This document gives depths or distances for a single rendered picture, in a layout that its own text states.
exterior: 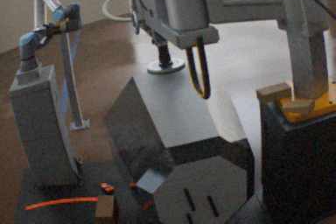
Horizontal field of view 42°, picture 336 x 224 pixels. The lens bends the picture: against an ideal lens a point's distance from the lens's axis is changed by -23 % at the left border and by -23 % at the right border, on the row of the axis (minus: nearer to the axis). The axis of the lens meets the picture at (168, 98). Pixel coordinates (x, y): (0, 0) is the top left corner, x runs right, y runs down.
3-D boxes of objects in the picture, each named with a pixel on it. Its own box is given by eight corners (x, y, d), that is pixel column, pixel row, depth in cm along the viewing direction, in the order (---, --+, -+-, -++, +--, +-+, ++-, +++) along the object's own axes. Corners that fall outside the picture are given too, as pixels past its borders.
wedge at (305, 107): (315, 108, 242) (314, 99, 240) (308, 115, 236) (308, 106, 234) (289, 102, 256) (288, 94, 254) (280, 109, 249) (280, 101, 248)
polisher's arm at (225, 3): (314, 10, 264) (306, -25, 255) (335, 24, 232) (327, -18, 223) (201, 17, 261) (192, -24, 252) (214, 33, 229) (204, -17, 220)
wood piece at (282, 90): (285, 89, 273) (284, 80, 271) (292, 95, 264) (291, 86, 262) (256, 98, 269) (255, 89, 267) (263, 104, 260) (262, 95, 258)
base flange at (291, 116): (327, 78, 288) (326, 71, 286) (353, 105, 242) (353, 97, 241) (268, 91, 286) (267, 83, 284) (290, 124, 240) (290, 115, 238)
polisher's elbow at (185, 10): (206, 19, 254) (199, -15, 247) (214, 27, 236) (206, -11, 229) (168, 24, 253) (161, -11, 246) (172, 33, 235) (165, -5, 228)
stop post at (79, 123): (88, 119, 491) (72, 12, 453) (88, 128, 473) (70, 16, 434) (71, 122, 490) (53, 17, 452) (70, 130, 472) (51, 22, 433)
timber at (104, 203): (102, 208, 330) (97, 195, 326) (119, 208, 329) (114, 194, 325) (100, 229, 302) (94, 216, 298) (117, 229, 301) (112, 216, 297)
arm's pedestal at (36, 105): (31, 190, 362) (3, 94, 332) (35, 164, 409) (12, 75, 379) (83, 187, 365) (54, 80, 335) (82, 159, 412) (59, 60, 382)
